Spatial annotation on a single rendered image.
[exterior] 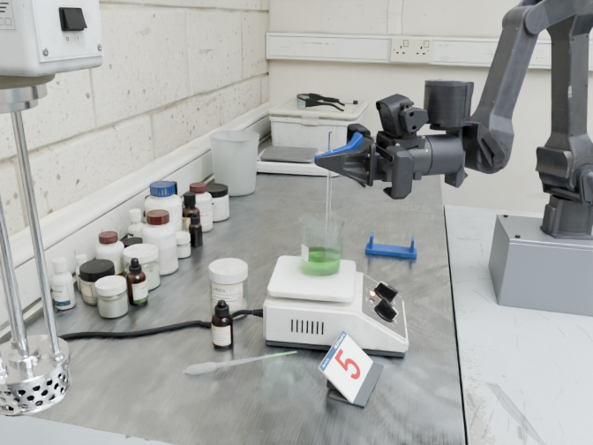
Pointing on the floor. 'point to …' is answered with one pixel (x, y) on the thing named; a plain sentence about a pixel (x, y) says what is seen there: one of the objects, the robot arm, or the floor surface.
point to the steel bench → (421, 214)
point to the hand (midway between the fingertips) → (340, 159)
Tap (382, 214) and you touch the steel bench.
